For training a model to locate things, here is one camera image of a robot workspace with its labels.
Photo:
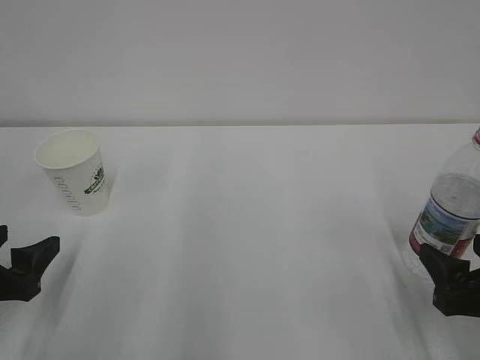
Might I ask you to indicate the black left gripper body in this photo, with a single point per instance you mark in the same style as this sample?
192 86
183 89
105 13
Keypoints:
15 287

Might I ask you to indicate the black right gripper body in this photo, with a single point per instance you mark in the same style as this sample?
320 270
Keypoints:
460 297

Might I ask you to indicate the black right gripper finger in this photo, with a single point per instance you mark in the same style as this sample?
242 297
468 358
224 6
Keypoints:
441 267
476 245

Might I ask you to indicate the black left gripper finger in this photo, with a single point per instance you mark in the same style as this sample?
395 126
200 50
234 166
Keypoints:
3 234
29 263

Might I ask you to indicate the clear plastic water bottle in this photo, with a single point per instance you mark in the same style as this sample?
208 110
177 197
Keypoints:
450 218

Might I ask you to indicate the white paper cup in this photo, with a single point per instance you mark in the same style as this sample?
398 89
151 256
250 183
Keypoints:
72 161

